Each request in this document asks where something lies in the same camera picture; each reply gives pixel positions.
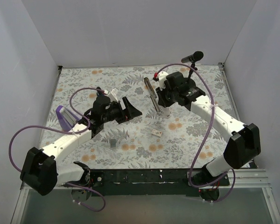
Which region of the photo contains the floral table mat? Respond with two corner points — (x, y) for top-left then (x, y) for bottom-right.
(46, 66), (227, 169)

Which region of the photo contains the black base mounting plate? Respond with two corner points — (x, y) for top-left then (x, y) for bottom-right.
(63, 168), (231, 197)

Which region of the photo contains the grey staple strip stack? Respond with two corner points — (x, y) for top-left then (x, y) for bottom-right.
(109, 139), (117, 148)

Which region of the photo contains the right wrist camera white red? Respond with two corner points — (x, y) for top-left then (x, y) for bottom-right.
(153, 71), (168, 90)

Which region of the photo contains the black microphone on stand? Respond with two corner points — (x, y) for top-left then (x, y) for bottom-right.
(181, 51), (204, 70)

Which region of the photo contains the aluminium frame rail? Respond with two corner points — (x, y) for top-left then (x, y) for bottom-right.
(198, 169), (271, 189)

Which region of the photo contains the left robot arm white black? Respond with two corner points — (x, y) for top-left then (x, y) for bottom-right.
(20, 95), (142, 196)

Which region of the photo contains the purple stapler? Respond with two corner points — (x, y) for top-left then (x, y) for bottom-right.
(56, 105), (80, 132)

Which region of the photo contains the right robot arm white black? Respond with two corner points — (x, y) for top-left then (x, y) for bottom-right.
(153, 71), (261, 188)

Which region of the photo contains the small staple box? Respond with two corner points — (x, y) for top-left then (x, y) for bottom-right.
(151, 129), (162, 137)

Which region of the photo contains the blue stapler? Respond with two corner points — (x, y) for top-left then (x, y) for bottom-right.
(97, 87), (102, 95)

